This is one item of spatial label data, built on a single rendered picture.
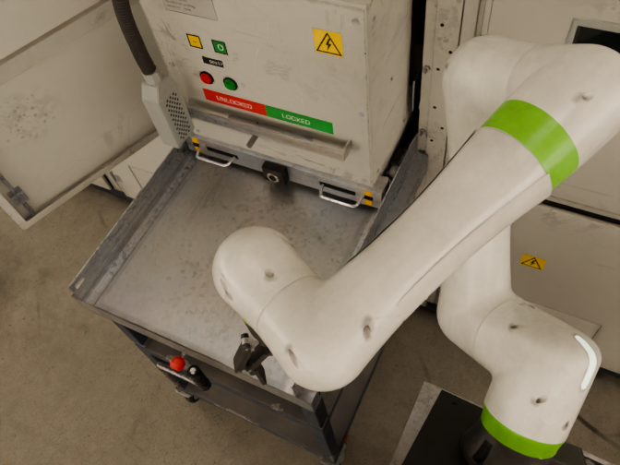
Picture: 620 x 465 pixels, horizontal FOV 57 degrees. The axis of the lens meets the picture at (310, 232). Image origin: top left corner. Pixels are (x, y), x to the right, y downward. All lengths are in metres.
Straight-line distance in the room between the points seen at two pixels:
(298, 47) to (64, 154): 0.73
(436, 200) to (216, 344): 0.72
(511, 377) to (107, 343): 1.73
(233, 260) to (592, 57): 0.47
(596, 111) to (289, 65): 0.61
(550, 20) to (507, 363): 0.58
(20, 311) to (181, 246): 1.32
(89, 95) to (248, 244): 0.92
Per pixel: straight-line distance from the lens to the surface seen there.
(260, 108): 1.27
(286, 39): 1.10
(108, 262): 1.43
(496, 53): 0.83
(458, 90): 0.85
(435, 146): 1.44
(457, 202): 0.65
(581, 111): 0.71
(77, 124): 1.55
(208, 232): 1.40
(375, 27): 1.04
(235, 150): 1.43
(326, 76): 1.11
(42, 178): 1.59
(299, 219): 1.37
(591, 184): 1.38
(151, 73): 1.25
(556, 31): 1.13
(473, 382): 2.09
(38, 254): 2.72
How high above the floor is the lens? 1.96
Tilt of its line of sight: 56 degrees down
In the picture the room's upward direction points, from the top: 12 degrees counter-clockwise
